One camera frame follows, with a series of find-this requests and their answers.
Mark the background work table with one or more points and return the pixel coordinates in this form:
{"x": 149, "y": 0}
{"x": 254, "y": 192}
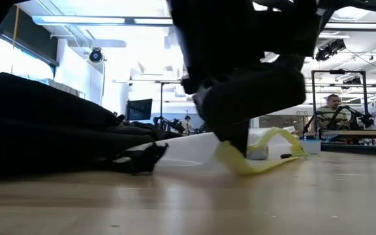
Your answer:
{"x": 370, "y": 133}

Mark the background black robot arm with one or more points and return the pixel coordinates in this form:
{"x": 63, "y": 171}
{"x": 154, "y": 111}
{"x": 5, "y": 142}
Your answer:
{"x": 171, "y": 125}
{"x": 367, "y": 119}

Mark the background black monitor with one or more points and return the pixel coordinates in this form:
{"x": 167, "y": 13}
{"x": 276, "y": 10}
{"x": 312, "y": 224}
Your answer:
{"x": 139, "y": 110}

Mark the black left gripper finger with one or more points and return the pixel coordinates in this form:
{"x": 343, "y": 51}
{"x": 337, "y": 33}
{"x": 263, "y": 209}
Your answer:
{"x": 237, "y": 140}

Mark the small black plug item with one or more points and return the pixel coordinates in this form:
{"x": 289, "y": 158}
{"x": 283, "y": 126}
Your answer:
{"x": 286, "y": 156}

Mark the small black ceiling spotlight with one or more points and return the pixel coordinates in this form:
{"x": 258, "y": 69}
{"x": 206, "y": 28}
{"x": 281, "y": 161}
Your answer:
{"x": 351, "y": 81}

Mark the person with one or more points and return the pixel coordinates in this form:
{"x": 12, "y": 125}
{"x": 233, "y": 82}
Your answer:
{"x": 186, "y": 125}
{"x": 330, "y": 114}

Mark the black fabric backpack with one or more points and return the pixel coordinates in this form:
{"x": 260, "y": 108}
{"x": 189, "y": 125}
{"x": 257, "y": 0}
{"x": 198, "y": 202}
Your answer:
{"x": 44, "y": 130}

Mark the clear yellow-trimmed zip pouch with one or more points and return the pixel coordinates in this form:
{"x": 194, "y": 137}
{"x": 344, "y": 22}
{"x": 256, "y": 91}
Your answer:
{"x": 191, "y": 150}

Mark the background black metal frame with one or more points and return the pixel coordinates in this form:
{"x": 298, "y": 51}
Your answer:
{"x": 337, "y": 71}

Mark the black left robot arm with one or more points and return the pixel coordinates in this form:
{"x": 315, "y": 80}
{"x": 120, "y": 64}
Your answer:
{"x": 240, "y": 32}

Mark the long ceiling light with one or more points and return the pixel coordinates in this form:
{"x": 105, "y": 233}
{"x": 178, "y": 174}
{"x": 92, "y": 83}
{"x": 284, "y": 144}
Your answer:
{"x": 77, "y": 20}

